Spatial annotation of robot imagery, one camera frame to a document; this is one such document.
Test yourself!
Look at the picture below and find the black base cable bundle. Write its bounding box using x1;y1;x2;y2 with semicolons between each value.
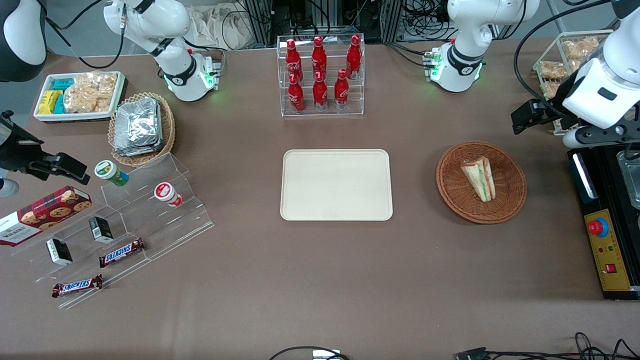
384;41;437;69

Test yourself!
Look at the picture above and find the black wrist connector block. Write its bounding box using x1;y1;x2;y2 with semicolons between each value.
27;152;92;186
510;98;567;135

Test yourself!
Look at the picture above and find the black tangled floor cable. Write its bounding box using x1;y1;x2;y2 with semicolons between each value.
489;331;640;360

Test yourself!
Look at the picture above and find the red cola bottle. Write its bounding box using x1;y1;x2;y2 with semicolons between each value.
333;69;350;111
311;35;328;81
312;71;329;112
287;73;306;114
346;34;363;80
285;38;304;83

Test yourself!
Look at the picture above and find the yellow control panel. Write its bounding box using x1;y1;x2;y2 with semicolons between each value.
583;208;632;293

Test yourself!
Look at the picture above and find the black cable connector plug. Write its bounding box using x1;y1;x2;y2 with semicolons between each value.
455;347;492;360

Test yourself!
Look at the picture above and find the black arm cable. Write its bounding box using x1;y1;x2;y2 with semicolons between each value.
513;0;615;119
43;0;127;70

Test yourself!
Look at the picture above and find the Snickers chocolate bar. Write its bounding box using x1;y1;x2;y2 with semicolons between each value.
98;237;146;269
51;273;104;299

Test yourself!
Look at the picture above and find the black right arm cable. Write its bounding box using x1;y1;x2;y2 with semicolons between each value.
43;0;127;70

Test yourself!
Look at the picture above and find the oval brown wicker basket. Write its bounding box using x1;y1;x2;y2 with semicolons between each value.
107;91;177;168

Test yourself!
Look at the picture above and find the cream plastic tray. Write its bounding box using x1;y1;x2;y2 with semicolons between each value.
280;149;394;222

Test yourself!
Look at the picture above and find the clear acrylic step display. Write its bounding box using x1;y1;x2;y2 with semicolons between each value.
10;152;216;310

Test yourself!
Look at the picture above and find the round brown wicker basket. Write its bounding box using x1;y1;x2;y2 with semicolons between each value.
436;141;528;225

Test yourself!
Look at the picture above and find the black left wrist connector block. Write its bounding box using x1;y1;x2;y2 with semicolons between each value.
510;98;567;135

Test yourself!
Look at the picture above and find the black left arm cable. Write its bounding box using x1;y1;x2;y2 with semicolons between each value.
513;0;615;119

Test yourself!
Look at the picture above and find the black looped floor cable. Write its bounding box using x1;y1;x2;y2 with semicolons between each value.
268;345;351;360

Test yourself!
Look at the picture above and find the black control box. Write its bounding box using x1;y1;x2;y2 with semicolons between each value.
567;140;640;301

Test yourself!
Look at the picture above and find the black right wrist connector block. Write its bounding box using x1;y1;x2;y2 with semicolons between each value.
27;152;92;186

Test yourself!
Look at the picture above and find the triangular sandwich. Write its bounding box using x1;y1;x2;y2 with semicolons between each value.
460;155;497;203

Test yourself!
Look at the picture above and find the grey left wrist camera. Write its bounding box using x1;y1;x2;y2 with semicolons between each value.
563;128;585;149

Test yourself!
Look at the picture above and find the red emergency stop button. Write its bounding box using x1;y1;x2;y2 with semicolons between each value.
587;217;610;239

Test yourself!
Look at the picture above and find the green lidded snack cup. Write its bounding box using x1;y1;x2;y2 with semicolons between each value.
94;159;130;188

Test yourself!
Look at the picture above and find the clear acrylic bottle rack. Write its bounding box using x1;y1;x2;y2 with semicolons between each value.
276;33;366;118

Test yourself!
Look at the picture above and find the white rectangular snack bin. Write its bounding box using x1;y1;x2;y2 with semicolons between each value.
33;70;127;124

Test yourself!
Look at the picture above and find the clear plastic container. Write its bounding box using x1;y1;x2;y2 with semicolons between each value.
616;149;640;211

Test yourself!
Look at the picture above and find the red Walkers cookie box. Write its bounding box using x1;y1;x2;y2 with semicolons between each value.
0;185;94;248

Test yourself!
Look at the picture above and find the yellow snack packet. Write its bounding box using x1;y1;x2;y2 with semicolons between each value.
38;89;64;115

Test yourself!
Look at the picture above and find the beige cloth bag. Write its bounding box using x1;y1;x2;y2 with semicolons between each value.
187;4;253;51

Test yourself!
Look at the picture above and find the white wire rack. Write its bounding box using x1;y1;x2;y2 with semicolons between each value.
532;29;617;137

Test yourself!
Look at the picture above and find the red lidded snack cup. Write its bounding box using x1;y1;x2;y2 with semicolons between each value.
153;181;184;208

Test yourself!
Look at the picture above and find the small black carton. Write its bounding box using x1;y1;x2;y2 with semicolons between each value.
45;237;74;267
88;215;115;245

